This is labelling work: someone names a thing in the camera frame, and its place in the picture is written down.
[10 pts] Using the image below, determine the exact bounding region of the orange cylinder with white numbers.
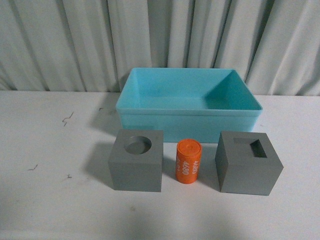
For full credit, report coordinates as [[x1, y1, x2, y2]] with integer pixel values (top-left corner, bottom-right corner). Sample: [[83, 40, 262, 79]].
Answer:
[[175, 138, 203, 184]]

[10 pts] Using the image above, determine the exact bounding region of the gray cube with round hole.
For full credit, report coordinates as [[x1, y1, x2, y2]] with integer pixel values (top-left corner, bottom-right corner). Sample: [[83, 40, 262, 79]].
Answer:
[[108, 129, 164, 192]]

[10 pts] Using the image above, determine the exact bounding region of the gray cube with square hole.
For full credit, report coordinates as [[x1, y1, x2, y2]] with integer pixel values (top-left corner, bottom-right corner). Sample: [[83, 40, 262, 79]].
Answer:
[[215, 131, 284, 196]]

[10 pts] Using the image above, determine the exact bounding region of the light blue plastic box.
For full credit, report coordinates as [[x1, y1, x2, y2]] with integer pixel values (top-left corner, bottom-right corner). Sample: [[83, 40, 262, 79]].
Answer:
[[116, 67, 263, 143]]

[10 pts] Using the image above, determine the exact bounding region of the white pleated curtain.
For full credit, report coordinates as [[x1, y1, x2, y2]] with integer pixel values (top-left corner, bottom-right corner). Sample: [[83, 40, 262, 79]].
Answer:
[[0, 0, 320, 96]]

